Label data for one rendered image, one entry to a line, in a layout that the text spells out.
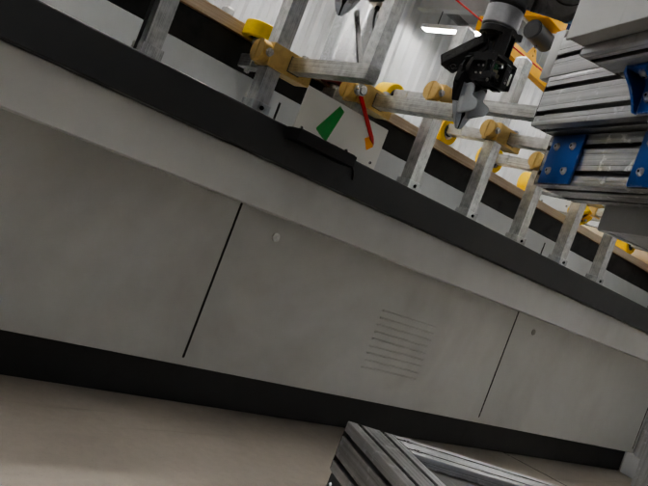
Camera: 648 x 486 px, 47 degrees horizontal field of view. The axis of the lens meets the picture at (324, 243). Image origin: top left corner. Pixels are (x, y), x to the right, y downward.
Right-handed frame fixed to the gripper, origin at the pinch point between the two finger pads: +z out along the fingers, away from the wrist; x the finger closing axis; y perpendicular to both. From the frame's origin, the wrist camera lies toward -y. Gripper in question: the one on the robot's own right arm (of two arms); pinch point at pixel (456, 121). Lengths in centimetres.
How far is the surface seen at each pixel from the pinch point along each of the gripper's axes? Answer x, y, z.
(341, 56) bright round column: 240, -355, -112
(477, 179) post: 44, -26, 2
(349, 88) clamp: -8.4, -25.8, -1.9
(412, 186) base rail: 20.4, -24.9, 11.5
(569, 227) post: 94, -26, 0
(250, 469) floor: -7, -14, 83
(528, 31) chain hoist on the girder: 400, -322, -211
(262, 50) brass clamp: -33.4, -24.9, 0.9
